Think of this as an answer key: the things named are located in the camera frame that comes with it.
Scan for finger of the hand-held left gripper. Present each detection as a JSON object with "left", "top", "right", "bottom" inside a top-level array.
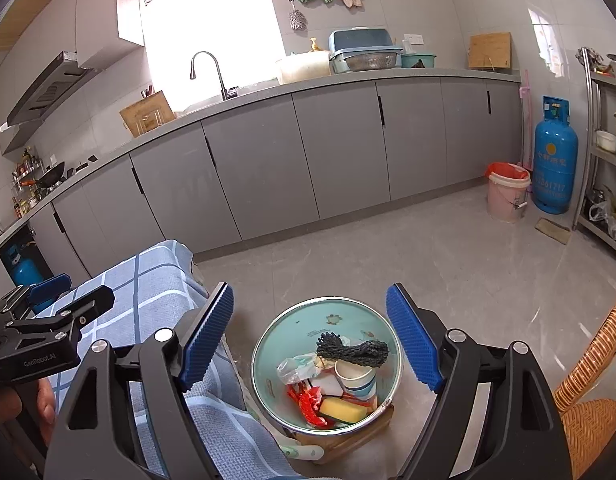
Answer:
[
  {"left": 27, "top": 273, "right": 73, "bottom": 315},
  {"left": 37, "top": 285, "right": 116, "bottom": 333}
]

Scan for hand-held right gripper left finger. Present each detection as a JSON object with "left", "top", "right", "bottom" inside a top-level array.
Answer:
[{"left": 43, "top": 281, "right": 235, "bottom": 480}]

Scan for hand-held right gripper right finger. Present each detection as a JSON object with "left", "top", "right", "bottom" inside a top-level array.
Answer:
[{"left": 385, "top": 282, "right": 573, "bottom": 480}]

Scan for black mesh scrubber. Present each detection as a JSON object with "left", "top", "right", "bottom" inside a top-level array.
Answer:
[{"left": 315, "top": 331, "right": 391, "bottom": 366}]

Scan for white blue paper cup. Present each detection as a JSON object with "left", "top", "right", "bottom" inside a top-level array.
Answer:
[{"left": 334, "top": 359, "right": 377, "bottom": 401}]

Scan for mint green enamel bucket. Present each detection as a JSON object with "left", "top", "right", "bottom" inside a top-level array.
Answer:
[{"left": 250, "top": 297, "right": 405, "bottom": 433}]

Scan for clear printed plastic bag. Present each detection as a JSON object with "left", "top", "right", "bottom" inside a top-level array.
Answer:
[{"left": 277, "top": 352, "right": 323, "bottom": 386}]

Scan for yellow sponge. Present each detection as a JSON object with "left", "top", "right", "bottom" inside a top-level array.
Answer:
[{"left": 319, "top": 396, "right": 367, "bottom": 423}]

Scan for red mesh net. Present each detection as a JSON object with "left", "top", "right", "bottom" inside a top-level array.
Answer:
[{"left": 287, "top": 382, "right": 333, "bottom": 428}]

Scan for person's left hand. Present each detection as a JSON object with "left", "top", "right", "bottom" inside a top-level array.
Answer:
[{"left": 15, "top": 375, "right": 57, "bottom": 447}]

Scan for blue gas cylinder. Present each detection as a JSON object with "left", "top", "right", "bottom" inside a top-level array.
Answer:
[
  {"left": 532, "top": 95, "right": 579, "bottom": 215},
  {"left": 2, "top": 242, "right": 44, "bottom": 288}
]

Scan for blue plaid cloth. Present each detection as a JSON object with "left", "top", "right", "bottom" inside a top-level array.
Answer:
[{"left": 35, "top": 240, "right": 309, "bottom": 480}]

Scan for sauce bottles group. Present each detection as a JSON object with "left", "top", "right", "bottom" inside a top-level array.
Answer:
[{"left": 10, "top": 197, "right": 39, "bottom": 218}]

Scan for black wok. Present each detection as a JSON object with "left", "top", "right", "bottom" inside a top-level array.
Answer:
[{"left": 20, "top": 161, "right": 66, "bottom": 188}]

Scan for spice rack with bottles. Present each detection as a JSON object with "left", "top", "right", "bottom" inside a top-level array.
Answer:
[{"left": 12, "top": 146, "right": 43, "bottom": 196}]

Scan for pink bucket with red bag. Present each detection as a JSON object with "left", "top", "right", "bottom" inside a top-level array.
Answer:
[{"left": 486, "top": 162, "right": 532, "bottom": 223}]

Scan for brown floor mat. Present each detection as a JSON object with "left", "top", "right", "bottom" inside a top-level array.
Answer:
[{"left": 535, "top": 217, "right": 571, "bottom": 246}]

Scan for grey kitchen counter cabinets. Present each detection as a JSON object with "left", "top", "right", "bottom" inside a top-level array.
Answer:
[{"left": 0, "top": 67, "right": 522, "bottom": 281}]

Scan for wicker chair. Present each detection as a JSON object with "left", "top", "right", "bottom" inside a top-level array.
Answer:
[{"left": 552, "top": 285, "right": 616, "bottom": 480}]

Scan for wooden cutting board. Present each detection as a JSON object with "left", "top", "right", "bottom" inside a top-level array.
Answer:
[
  {"left": 468, "top": 32, "right": 512, "bottom": 69},
  {"left": 119, "top": 91, "right": 177, "bottom": 137}
]

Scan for black range hood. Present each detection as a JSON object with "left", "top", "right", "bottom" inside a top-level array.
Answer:
[{"left": 0, "top": 51, "right": 99, "bottom": 133}]

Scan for plastic bag on shelf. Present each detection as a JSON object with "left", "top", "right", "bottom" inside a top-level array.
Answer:
[{"left": 589, "top": 200, "right": 616, "bottom": 241}]

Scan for metal kitchen faucet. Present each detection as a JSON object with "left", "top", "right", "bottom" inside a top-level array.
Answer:
[{"left": 189, "top": 51, "right": 237, "bottom": 102}]

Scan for metal shelf rack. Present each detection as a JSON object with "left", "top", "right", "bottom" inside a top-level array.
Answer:
[{"left": 570, "top": 47, "right": 616, "bottom": 256}]

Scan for green plastic basket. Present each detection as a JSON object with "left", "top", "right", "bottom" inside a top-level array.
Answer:
[{"left": 400, "top": 52, "right": 436, "bottom": 69}]

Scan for metal colander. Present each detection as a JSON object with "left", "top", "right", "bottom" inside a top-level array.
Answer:
[{"left": 344, "top": 53, "right": 403, "bottom": 72}]

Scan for white plastic tub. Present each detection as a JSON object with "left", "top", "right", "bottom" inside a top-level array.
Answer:
[{"left": 277, "top": 52, "right": 333, "bottom": 85}]

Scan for bright window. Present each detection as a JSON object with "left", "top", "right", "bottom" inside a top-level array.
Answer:
[{"left": 140, "top": 0, "right": 283, "bottom": 113}]

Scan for blue dish rack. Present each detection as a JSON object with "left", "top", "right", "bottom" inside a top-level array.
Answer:
[{"left": 329, "top": 27, "right": 405, "bottom": 73}]

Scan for grey duster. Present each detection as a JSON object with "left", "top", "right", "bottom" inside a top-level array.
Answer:
[{"left": 287, "top": 2, "right": 307, "bottom": 35}]

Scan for pale green plastic handle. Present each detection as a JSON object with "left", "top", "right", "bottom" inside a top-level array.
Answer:
[{"left": 280, "top": 442, "right": 325, "bottom": 461}]

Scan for grey wall cabinets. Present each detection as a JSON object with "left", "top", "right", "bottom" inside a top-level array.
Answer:
[{"left": 0, "top": 0, "right": 146, "bottom": 156}]

